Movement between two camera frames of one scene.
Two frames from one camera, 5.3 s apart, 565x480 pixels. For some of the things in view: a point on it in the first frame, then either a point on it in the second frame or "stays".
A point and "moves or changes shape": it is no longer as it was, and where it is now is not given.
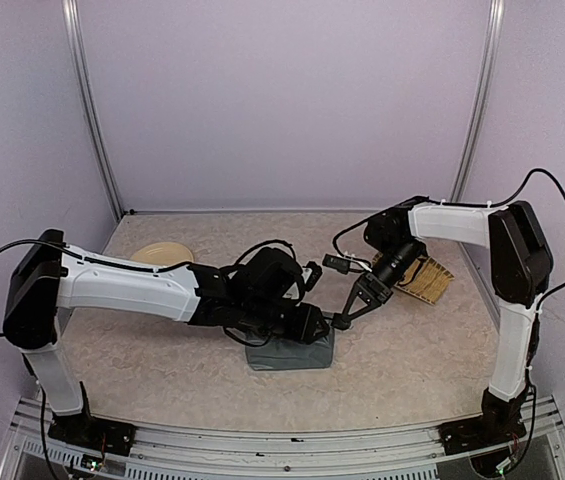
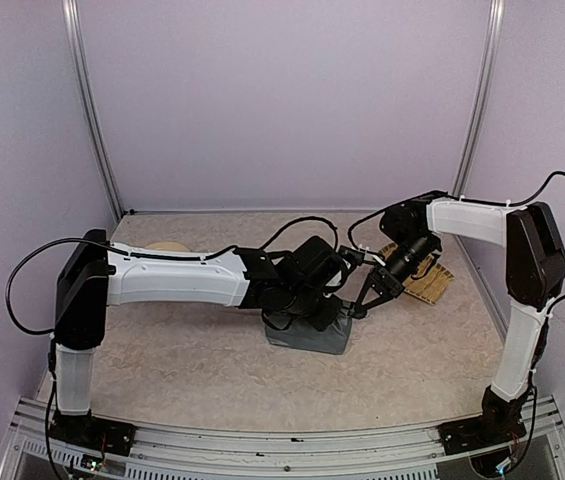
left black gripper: x=303 y=330 → x=326 y=318
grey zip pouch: x=283 y=354 moves or changes shape
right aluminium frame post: x=485 y=100 stays
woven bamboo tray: x=425 y=278 stays
